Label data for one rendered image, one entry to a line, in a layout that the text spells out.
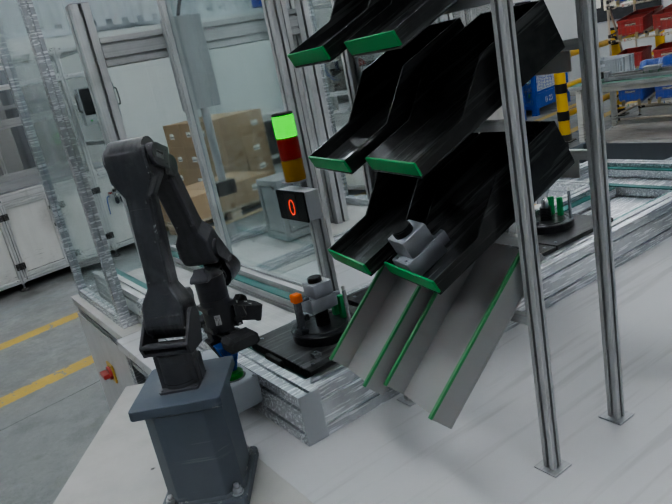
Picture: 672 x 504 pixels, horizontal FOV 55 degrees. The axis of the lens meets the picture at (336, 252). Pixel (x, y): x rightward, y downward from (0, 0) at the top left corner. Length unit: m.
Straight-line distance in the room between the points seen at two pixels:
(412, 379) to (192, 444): 0.36
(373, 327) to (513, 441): 0.30
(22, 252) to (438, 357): 5.83
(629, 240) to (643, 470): 0.88
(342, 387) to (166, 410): 0.35
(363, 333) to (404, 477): 0.25
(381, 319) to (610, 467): 0.42
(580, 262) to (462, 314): 0.70
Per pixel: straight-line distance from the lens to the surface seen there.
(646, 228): 1.91
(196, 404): 1.03
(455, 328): 1.02
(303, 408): 1.17
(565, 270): 1.63
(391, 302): 1.13
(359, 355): 1.14
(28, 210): 6.61
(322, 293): 1.31
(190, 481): 1.12
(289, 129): 1.46
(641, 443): 1.14
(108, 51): 2.24
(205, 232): 1.17
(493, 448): 1.13
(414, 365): 1.04
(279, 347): 1.34
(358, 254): 1.05
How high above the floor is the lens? 1.52
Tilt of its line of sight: 17 degrees down
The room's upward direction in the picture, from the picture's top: 11 degrees counter-clockwise
